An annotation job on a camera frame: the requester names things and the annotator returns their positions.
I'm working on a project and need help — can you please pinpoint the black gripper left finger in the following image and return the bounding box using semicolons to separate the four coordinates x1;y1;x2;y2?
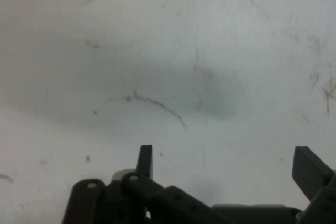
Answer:
61;144;232;224

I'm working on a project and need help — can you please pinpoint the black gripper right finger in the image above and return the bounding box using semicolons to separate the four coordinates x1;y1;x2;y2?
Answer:
291;146;336;224

